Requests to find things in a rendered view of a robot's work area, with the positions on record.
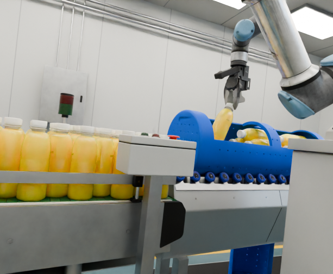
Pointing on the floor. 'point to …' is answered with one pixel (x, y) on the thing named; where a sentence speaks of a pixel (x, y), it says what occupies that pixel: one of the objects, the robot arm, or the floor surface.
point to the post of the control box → (149, 224)
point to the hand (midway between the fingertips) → (230, 106)
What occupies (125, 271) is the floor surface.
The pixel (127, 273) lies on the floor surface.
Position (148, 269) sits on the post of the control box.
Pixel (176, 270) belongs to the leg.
